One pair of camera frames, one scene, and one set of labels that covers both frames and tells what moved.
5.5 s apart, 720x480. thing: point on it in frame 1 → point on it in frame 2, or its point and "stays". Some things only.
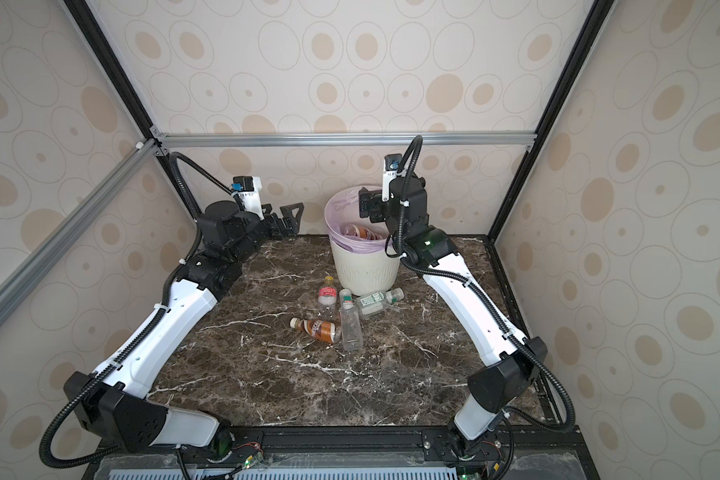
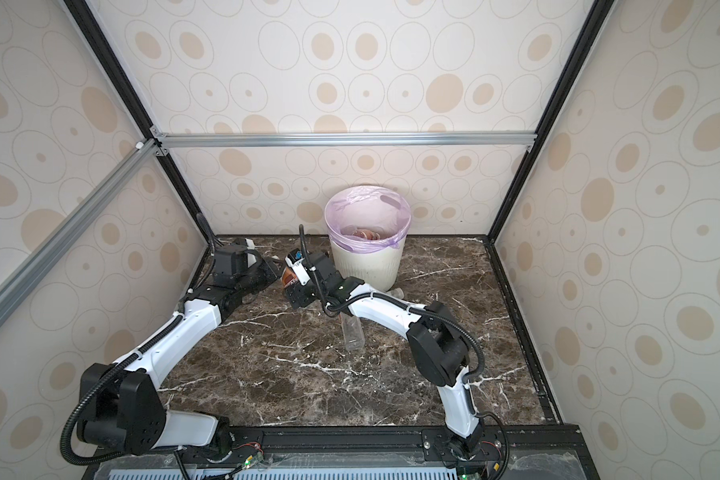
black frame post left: (133, 95) stays
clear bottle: (361, 231) stays
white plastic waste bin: (365, 274) stays
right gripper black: (370, 199) → (296, 296)
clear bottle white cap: (351, 322) stays
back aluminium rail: (339, 140) stays
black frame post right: (551, 113) stays
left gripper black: (292, 225) → (267, 264)
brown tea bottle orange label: (324, 331) → (288, 276)
